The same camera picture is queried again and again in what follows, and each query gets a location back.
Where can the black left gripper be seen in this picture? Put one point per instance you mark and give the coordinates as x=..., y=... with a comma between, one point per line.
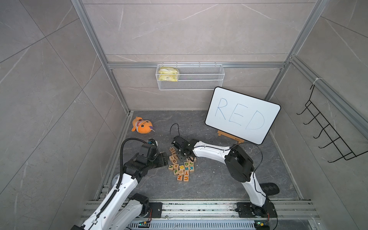
x=162, y=159

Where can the black wire hook rack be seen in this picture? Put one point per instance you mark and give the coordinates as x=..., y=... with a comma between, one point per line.
x=327, y=129

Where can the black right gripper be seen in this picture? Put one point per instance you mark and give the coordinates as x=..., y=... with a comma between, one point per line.
x=181, y=157

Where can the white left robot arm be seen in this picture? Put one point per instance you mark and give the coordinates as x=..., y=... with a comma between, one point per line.
x=112, y=214

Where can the whiteboard with RED written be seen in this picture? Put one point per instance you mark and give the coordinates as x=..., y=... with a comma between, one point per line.
x=243, y=116

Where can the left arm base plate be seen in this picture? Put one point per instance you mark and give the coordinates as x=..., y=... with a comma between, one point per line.
x=151, y=210

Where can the wooden easel stand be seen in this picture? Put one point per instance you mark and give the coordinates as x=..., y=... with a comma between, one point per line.
x=239, y=140

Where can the white wire mesh basket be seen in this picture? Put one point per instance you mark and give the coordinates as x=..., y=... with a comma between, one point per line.
x=193, y=77

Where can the black oval pad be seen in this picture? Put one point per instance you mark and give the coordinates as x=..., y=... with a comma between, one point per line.
x=270, y=189

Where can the yellow packet in basket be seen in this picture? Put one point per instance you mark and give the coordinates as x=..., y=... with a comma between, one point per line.
x=168, y=74

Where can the orange plush toy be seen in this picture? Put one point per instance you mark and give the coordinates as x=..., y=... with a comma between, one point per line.
x=142, y=126

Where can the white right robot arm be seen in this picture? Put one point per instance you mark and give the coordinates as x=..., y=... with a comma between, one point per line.
x=241, y=168

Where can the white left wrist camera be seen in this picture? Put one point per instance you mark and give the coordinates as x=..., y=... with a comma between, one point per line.
x=152, y=142

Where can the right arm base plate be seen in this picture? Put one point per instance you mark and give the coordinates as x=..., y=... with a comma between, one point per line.
x=249, y=210

